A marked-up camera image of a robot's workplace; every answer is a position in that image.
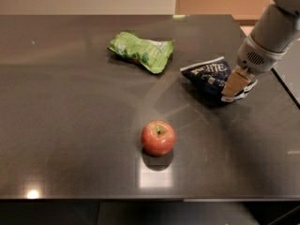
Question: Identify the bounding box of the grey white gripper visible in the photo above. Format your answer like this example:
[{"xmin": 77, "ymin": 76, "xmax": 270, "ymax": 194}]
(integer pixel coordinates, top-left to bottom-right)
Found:
[{"xmin": 222, "ymin": 36, "xmax": 286, "ymax": 98}]

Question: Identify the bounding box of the blue Kettle chip bag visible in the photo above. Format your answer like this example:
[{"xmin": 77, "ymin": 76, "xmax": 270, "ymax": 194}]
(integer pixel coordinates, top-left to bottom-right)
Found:
[{"xmin": 179, "ymin": 56, "xmax": 259, "ymax": 104}]

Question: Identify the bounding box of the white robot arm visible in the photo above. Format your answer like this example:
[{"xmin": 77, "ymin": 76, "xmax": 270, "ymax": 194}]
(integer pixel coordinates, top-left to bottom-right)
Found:
[{"xmin": 222, "ymin": 0, "xmax": 300, "ymax": 101}]

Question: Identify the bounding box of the green chip bag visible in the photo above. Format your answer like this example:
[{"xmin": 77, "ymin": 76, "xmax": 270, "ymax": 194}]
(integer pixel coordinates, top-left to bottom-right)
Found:
[{"xmin": 109, "ymin": 31, "xmax": 174, "ymax": 74}]

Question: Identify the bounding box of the red apple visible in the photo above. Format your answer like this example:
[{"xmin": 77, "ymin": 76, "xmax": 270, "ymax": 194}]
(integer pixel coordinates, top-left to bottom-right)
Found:
[{"xmin": 141, "ymin": 120, "xmax": 175, "ymax": 157}]

